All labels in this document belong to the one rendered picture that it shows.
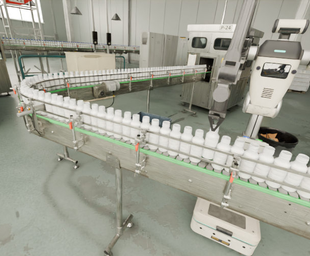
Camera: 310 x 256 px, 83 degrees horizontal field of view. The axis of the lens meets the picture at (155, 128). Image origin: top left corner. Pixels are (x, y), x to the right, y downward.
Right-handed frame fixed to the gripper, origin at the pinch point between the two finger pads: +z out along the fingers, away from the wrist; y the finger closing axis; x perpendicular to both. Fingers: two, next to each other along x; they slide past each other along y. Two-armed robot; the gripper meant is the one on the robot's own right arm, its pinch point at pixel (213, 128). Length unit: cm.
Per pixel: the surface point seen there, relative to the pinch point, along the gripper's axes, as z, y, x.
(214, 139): 4.2, 2.9, 1.4
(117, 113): 4, 3, -51
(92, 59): 3, -283, -332
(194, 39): -63, -388, -109
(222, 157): 11.2, 3.8, 7.0
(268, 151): 3.3, 2.2, 23.0
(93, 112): 7, 3, -69
